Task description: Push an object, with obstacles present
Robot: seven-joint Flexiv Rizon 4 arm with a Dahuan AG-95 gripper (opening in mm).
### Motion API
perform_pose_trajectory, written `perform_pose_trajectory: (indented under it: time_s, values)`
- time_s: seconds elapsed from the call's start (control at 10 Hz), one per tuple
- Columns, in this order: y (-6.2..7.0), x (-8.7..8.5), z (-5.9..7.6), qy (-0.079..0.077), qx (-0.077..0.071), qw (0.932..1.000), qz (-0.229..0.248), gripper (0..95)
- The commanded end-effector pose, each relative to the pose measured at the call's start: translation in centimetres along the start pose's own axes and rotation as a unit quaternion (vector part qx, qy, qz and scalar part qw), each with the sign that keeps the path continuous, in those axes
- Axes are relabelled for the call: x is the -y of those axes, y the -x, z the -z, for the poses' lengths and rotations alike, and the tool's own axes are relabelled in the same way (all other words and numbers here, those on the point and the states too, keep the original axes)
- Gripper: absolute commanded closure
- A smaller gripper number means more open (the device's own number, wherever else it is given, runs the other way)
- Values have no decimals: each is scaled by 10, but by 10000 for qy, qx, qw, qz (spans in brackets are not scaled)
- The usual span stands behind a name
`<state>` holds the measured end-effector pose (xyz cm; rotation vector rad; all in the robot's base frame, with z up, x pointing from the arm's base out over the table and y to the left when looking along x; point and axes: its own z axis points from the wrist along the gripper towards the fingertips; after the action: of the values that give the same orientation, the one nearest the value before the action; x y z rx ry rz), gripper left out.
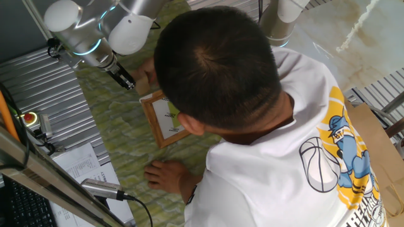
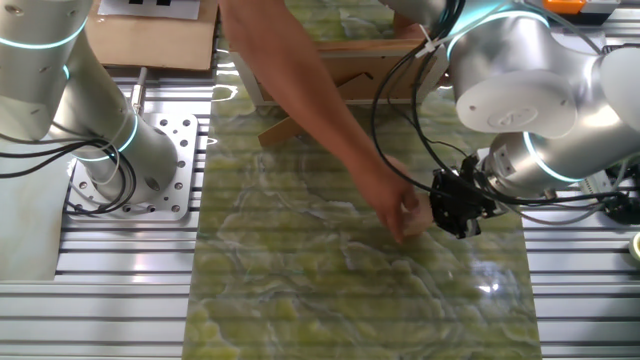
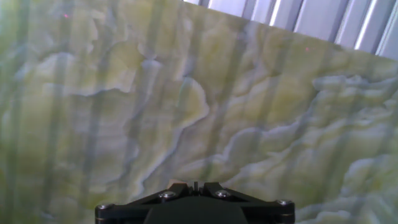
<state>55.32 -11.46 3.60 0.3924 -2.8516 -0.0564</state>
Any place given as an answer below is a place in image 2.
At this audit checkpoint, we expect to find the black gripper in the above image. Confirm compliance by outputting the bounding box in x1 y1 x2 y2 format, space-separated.
429 167 497 240

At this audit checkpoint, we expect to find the light wooden cube block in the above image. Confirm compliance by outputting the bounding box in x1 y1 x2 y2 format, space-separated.
402 192 435 237

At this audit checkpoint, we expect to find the person left forearm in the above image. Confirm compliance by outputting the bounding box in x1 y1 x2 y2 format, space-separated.
218 0 401 177

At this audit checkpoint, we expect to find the person left hand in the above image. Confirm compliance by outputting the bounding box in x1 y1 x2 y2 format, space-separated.
348 153 435 246

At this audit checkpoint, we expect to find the person right hand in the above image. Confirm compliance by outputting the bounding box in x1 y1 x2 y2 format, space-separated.
392 12 427 41

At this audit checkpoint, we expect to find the green marble pattern mat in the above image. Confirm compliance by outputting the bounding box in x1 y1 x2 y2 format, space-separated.
182 0 544 360

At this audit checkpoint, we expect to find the black computer mouse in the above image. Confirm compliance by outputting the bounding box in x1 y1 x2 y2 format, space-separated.
602 193 640 226

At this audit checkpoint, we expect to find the orange plastic device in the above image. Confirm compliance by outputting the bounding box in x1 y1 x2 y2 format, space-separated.
542 0 587 15

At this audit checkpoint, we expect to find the brown cardboard sheet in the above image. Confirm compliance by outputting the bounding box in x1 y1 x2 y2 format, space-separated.
84 0 222 72

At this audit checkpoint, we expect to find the white sheet with black marks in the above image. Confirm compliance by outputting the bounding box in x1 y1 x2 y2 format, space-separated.
97 0 203 22

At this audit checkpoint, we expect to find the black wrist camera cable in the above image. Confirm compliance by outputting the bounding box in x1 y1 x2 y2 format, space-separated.
369 0 624 207

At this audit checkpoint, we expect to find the wooden picture frame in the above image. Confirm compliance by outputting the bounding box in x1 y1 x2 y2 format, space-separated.
229 37 451 149

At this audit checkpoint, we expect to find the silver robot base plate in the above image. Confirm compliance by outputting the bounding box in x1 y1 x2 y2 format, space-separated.
66 112 200 222

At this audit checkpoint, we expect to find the silver cable connector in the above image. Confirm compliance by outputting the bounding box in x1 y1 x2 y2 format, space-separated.
129 66 150 117

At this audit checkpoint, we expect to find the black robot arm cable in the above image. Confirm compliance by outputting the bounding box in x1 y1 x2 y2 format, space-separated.
0 132 139 217

